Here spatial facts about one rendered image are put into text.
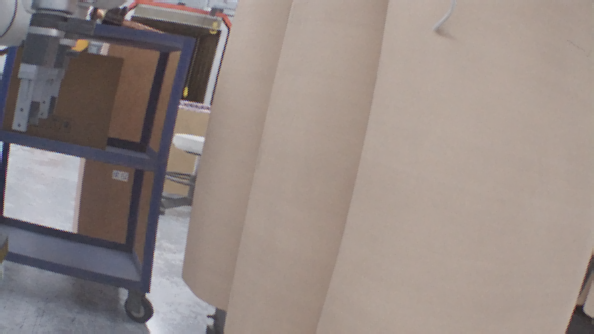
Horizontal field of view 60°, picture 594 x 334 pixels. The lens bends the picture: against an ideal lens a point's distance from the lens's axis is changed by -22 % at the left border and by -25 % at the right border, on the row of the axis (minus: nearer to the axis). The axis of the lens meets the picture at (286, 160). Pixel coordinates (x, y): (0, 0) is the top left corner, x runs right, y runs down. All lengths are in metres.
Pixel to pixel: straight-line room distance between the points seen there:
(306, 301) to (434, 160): 0.50
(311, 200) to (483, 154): 0.49
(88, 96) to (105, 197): 0.71
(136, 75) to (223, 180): 0.89
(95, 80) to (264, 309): 0.90
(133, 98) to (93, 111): 0.59
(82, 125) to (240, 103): 0.52
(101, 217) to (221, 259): 0.92
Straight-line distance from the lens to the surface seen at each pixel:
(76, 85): 1.87
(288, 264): 1.26
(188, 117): 4.41
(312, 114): 1.24
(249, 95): 1.63
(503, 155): 0.85
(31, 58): 0.92
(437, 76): 0.89
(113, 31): 1.81
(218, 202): 1.67
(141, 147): 2.27
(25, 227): 2.32
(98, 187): 2.47
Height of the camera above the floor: 0.76
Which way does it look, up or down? 4 degrees down
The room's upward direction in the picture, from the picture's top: 12 degrees clockwise
